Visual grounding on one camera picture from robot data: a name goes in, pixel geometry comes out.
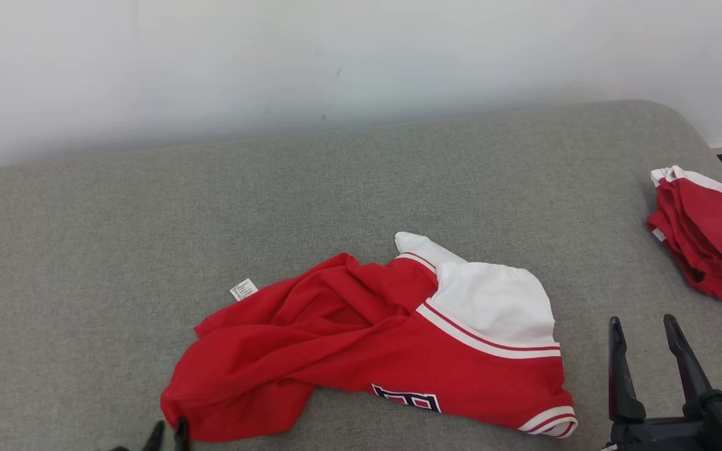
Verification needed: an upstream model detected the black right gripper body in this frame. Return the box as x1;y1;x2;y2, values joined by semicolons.
602;401;722;451

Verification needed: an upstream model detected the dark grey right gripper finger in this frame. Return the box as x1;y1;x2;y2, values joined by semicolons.
608;316;647;422
663;314;722;417

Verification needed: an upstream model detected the red shorts white stripe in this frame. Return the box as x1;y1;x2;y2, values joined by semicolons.
646;166;722;308

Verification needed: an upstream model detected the red white sports jersey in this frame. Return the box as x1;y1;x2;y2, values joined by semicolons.
160;232;578;443

